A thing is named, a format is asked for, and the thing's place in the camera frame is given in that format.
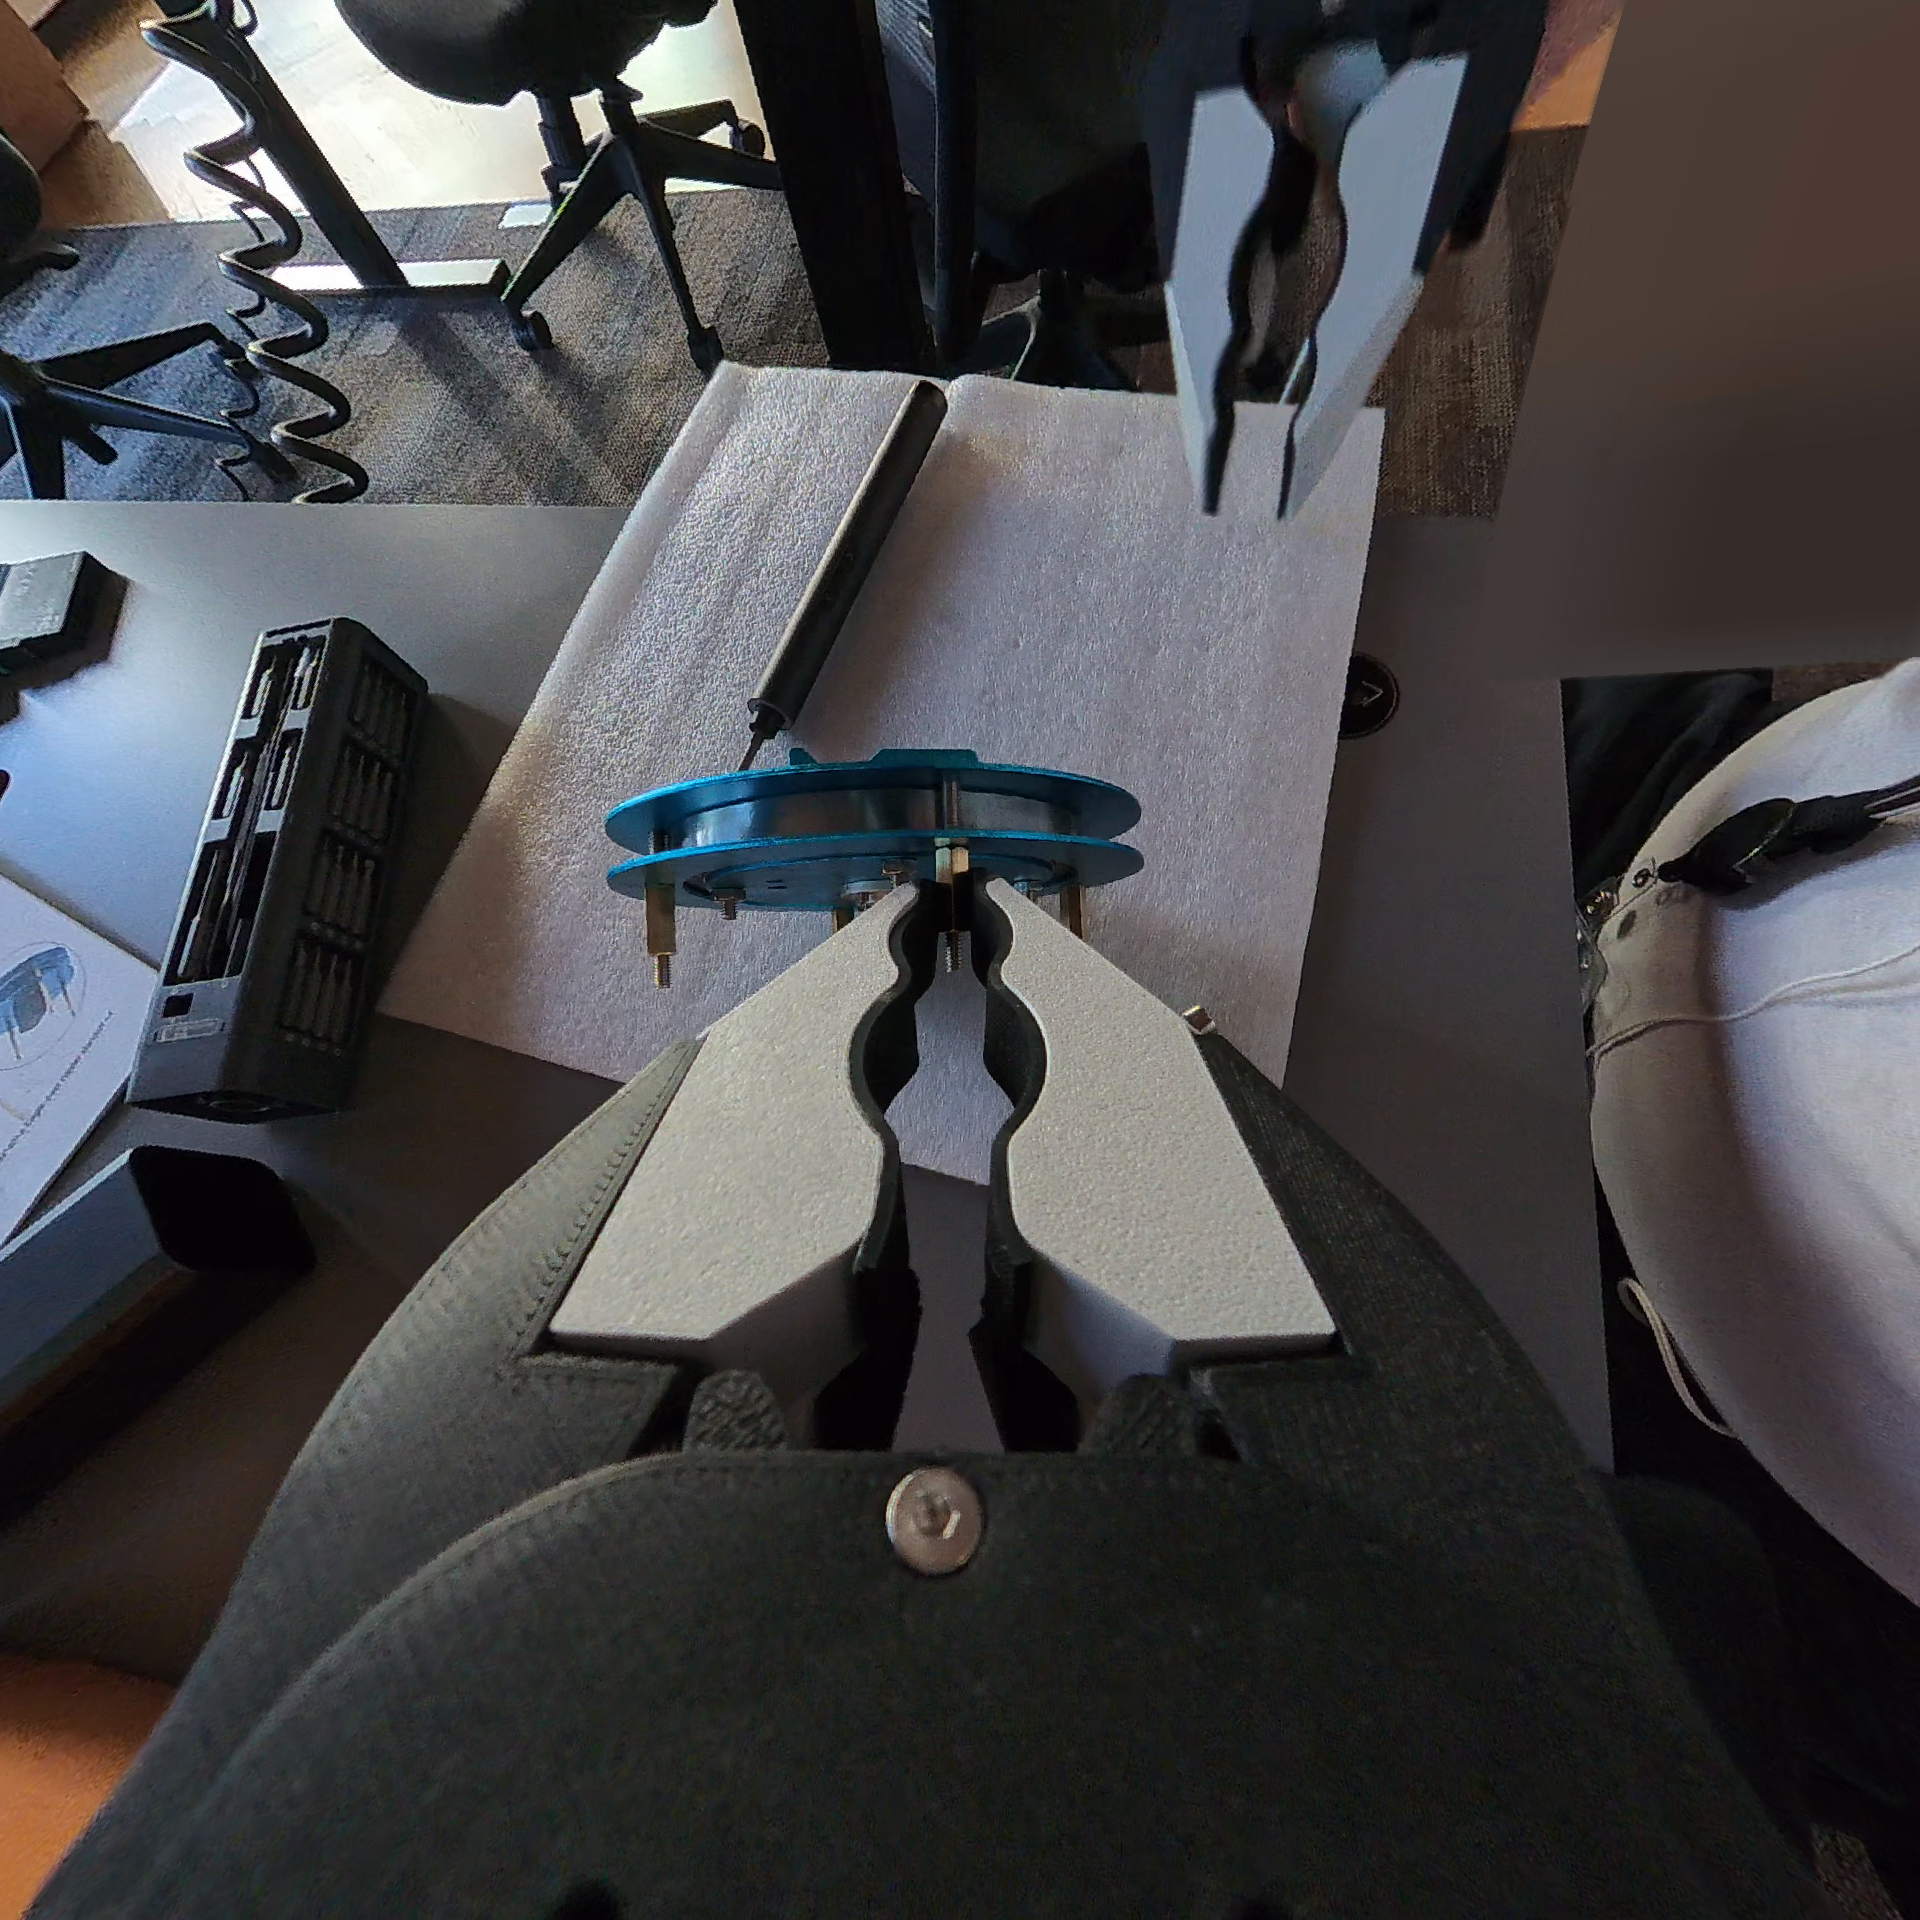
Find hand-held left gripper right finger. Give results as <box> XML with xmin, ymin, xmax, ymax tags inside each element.
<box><xmin>966</xmin><ymin>878</ymin><xmax>1340</xmax><ymax>1450</ymax></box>

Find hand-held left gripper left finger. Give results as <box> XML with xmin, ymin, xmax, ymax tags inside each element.
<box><xmin>547</xmin><ymin>883</ymin><xmax>923</xmax><ymax>1450</ymax></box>

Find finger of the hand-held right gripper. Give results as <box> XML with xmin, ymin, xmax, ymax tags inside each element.
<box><xmin>1161</xmin><ymin>88</ymin><xmax>1279</xmax><ymax>519</ymax></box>
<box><xmin>1276</xmin><ymin>53</ymin><xmax>1479</xmax><ymax>525</ymax></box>

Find blue round metal turntable base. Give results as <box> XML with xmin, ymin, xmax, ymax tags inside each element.
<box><xmin>603</xmin><ymin>746</ymin><xmax>1149</xmax><ymax>992</ymax></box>

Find black electric screwdriver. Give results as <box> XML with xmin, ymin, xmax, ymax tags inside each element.
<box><xmin>737</xmin><ymin>379</ymin><xmax>951</xmax><ymax>776</ymax></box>

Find grey desk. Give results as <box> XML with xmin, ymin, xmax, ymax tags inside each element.
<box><xmin>0</xmin><ymin>503</ymin><xmax>1613</xmax><ymax>1653</ymax></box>

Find black office chair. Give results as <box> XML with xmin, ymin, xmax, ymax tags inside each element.
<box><xmin>0</xmin><ymin>136</ymin><xmax>154</xmax><ymax>496</ymax></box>
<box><xmin>335</xmin><ymin>0</ymin><xmax>769</xmax><ymax>368</ymax></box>
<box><xmin>877</xmin><ymin>0</ymin><xmax>1173</xmax><ymax>378</ymax></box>

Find white foam sheet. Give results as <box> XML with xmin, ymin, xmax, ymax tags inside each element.
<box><xmin>377</xmin><ymin>359</ymin><xmax>1389</xmax><ymax>1186</ymax></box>

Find black screwdriver bit case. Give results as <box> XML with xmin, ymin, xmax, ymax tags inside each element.
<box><xmin>129</xmin><ymin>617</ymin><xmax>429</xmax><ymax>1120</ymax></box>

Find dark bit case sleeve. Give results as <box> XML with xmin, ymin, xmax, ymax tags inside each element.
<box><xmin>0</xmin><ymin>1147</ymin><xmax>317</xmax><ymax>1427</ymax></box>

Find printed instruction sheet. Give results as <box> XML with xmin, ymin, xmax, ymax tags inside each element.
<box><xmin>0</xmin><ymin>872</ymin><xmax>161</xmax><ymax>1249</ymax></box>

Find black coiled cable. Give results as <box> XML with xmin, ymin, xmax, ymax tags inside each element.
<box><xmin>142</xmin><ymin>16</ymin><xmax>367</xmax><ymax>505</ymax></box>

